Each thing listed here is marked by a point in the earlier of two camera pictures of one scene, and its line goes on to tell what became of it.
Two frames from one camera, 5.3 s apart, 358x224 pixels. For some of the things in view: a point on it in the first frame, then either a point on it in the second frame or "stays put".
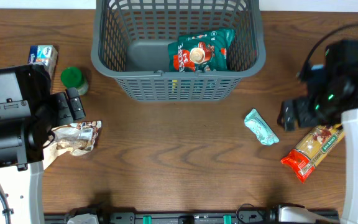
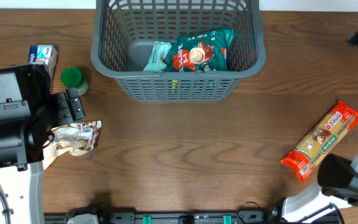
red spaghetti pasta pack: x=303 y=159 stays put
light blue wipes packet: x=258 y=125 to x=156 y=62
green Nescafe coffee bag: x=205 y=51 stays put
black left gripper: x=73 y=114 stays put
